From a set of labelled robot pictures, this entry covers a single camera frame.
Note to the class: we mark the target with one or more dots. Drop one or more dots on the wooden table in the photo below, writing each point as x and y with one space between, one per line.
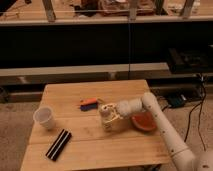
90 146

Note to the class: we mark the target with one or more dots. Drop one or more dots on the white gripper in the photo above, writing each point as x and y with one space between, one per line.
123 108

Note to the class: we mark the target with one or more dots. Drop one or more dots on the white plastic cup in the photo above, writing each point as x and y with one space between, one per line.
44 117

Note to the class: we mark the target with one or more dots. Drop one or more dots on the orange plate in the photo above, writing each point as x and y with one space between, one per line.
144 121

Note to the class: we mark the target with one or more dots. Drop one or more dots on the black power adapter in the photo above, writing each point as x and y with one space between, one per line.
176 100

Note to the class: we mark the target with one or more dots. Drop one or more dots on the orange marker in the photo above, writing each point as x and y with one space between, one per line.
88 101

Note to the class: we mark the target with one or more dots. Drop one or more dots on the black striped rectangular block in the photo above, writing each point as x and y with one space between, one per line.
58 145

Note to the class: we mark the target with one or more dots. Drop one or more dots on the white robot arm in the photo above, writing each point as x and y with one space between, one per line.
182 156

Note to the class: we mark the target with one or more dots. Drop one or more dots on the blue marker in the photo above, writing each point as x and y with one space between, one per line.
88 107

